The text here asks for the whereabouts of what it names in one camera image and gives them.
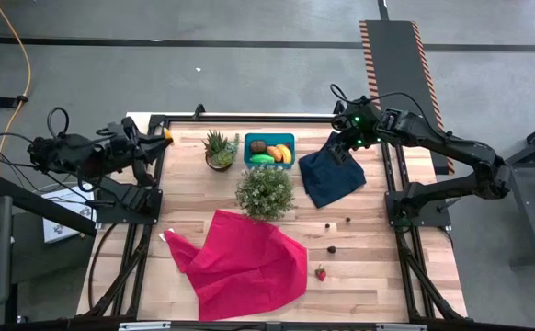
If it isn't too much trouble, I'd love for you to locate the silver metal bracket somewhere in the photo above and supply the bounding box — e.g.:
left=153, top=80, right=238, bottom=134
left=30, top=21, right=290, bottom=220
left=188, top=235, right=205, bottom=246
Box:
left=118, top=321, right=172, bottom=331
left=376, top=323, right=428, bottom=331

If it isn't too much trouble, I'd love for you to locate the bushy plant in black pot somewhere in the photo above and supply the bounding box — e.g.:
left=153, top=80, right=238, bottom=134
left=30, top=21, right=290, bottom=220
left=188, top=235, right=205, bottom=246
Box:
left=234, top=164, right=296, bottom=222

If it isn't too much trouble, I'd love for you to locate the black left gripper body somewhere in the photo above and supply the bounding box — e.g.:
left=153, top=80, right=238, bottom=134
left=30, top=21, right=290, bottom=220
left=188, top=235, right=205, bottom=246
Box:
left=108, top=116, right=147, bottom=177

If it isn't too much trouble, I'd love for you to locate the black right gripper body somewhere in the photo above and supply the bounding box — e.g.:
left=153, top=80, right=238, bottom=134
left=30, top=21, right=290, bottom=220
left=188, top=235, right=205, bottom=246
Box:
left=333, top=101, right=384, bottom=149

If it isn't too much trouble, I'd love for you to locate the black diagonal support beam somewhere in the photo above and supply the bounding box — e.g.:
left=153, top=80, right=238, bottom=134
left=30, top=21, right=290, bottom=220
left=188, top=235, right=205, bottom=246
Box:
left=0, top=176, right=98, bottom=236

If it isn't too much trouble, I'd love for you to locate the black striped-edge floor mat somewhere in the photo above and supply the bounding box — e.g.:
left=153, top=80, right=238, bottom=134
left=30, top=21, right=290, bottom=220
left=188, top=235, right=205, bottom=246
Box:
left=359, top=18, right=456, bottom=176

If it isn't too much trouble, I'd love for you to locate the potted succulent plant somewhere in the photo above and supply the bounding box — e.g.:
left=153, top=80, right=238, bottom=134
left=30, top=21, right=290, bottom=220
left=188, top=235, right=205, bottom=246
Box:
left=201, top=129, right=241, bottom=173

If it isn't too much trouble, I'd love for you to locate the thick black hose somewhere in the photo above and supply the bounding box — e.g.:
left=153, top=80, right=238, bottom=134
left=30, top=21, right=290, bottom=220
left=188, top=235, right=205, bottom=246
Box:
left=86, top=223, right=120, bottom=310

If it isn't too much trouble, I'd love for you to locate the red cloth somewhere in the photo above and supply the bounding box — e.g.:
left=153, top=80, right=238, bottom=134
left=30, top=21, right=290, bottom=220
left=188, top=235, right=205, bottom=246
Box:
left=162, top=209, right=309, bottom=322

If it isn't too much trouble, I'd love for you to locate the black cable clamp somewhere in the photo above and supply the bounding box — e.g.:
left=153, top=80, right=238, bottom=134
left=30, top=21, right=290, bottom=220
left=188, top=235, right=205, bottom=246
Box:
left=0, top=94, right=29, bottom=110

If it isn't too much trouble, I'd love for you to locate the black aluminium table frame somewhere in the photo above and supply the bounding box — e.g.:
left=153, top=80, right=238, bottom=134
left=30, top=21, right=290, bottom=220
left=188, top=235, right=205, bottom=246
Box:
left=76, top=99, right=470, bottom=323

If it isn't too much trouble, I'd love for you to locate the teal plastic tupperware container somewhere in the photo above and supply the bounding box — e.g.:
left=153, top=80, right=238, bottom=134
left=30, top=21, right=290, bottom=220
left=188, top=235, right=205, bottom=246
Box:
left=243, top=132, right=296, bottom=170

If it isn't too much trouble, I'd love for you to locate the yellow toy banana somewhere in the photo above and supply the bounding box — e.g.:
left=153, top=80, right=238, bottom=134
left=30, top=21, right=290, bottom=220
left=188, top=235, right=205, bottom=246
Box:
left=276, top=143, right=293, bottom=165

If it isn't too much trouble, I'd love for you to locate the yellow cable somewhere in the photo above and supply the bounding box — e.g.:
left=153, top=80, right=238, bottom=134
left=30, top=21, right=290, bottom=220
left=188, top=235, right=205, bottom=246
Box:
left=0, top=0, right=33, bottom=177

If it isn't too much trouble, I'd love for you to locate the navy blue cloth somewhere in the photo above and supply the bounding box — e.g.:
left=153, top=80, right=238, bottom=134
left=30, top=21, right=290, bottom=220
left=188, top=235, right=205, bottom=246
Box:
left=297, top=132, right=368, bottom=209

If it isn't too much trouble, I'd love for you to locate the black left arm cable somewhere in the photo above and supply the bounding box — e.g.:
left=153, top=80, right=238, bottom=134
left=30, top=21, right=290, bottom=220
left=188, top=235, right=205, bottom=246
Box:
left=0, top=106, right=112, bottom=185

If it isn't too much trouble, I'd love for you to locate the white paper booklet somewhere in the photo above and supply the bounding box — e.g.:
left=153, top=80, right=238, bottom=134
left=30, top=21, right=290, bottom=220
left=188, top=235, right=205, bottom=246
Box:
left=40, top=183, right=97, bottom=244

